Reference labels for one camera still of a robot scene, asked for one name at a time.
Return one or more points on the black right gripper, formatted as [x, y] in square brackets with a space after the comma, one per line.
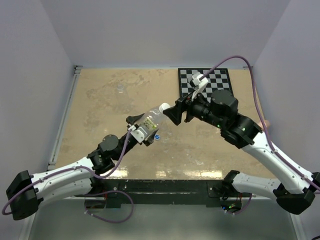
[175, 112]

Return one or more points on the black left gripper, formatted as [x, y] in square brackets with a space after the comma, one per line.
[132, 120]

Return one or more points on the white bottle cap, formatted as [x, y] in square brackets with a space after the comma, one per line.
[163, 106]

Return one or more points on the clear square plastic bottle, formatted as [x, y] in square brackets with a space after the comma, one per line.
[152, 119]

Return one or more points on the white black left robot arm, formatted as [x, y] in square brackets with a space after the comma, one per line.
[27, 191]

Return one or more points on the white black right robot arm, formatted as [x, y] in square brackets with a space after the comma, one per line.
[293, 188]

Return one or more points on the blue bottle cap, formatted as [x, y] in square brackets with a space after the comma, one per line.
[157, 137]

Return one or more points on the clear round plastic bottle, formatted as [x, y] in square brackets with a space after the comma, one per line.
[120, 88]

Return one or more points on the black white checkerboard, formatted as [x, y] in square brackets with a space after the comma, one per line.
[217, 80]

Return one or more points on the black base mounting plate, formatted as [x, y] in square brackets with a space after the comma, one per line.
[209, 193]

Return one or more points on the pink wooden pin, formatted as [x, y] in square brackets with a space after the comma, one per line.
[266, 123]

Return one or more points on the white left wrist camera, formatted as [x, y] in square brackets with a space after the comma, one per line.
[138, 133]

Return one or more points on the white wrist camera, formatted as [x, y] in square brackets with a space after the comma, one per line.
[198, 83]
[138, 133]

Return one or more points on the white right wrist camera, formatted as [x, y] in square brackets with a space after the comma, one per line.
[198, 83]

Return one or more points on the aluminium frame rail left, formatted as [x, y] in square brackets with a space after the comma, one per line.
[60, 133]

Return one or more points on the aluminium frame rail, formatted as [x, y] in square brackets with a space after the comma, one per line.
[60, 133]
[49, 191]

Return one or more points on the aluminium frame rail front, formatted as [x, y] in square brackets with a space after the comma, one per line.
[49, 191]

